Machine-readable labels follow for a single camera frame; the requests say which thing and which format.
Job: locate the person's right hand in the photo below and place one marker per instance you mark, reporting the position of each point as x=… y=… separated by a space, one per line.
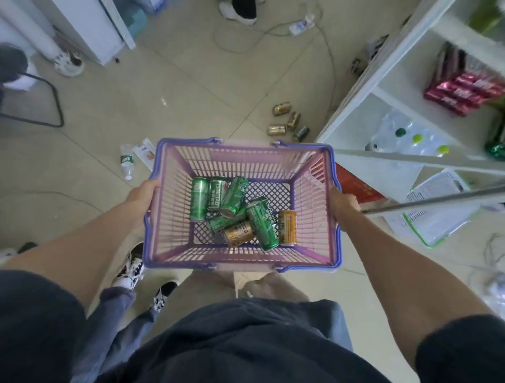
x=344 y=207

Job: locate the person's left hand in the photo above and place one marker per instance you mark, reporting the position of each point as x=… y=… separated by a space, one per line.
x=141 y=197

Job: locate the person's left thumb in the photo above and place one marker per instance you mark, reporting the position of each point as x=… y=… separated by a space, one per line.
x=154 y=184

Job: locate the person's right thumb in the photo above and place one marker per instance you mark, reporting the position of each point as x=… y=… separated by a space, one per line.
x=334 y=197

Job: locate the pink and purple shopping basket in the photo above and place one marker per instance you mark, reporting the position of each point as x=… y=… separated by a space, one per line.
x=173 y=252

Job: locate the person's left forearm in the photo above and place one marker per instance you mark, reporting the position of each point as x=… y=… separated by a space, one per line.
x=79 y=252

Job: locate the person's right forearm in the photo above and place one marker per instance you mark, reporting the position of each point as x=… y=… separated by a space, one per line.
x=410 y=284

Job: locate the red flat box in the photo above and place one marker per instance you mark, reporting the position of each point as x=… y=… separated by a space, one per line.
x=357 y=185

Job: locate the white paper packet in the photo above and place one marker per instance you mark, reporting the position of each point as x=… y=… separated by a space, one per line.
x=144 y=154

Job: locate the clear water bottle green label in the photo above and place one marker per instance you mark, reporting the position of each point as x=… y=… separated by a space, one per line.
x=126 y=162

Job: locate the gold drink can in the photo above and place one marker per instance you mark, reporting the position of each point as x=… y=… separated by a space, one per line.
x=281 y=109
x=293 y=121
x=238 y=233
x=287 y=228
x=276 y=130

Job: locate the dark green drink can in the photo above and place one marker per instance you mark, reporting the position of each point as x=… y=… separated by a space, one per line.
x=301 y=133

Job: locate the person's black white left shoe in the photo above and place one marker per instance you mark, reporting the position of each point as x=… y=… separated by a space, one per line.
x=132 y=268

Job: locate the person's black white shoe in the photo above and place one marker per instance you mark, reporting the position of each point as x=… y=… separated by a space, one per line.
x=132 y=268
x=165 y=295

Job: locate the pack of clear water bottles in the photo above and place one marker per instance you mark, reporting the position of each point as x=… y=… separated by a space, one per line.
x=398 y=138

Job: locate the grey metal rod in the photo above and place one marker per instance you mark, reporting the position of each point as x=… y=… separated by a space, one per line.
x=434 y=200

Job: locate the white printed paper sheets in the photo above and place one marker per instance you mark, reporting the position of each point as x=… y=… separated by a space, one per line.
x=434 y=221

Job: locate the person's black white right shoe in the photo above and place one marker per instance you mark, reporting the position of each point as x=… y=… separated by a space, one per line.
x=165 y=295

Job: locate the white shelf unit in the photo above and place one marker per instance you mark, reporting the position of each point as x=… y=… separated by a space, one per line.
x=402 y=75

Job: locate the person's blue grey trousers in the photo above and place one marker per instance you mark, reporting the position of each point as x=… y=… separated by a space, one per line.
x=236 y=327

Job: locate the stack of red snack packets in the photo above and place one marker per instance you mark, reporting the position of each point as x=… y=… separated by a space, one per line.
x=461 y=88

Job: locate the blue plastic container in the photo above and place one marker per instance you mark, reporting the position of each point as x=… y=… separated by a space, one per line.
x=134 y=17

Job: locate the white cabinet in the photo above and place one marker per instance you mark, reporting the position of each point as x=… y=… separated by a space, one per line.
x=90 y=27

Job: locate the green glass bottle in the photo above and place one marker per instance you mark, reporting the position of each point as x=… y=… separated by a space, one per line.
x=497 y=146

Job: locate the white power strip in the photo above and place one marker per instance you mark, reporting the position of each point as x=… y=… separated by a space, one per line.
x=302 y=25

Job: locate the black metal chair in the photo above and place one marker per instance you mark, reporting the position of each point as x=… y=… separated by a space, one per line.
x=12 y=63

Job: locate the person's dark shirt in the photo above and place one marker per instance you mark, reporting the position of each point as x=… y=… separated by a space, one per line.
x=35 y=331

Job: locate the green packet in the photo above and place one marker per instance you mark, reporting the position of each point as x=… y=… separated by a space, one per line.
x=487 y=15

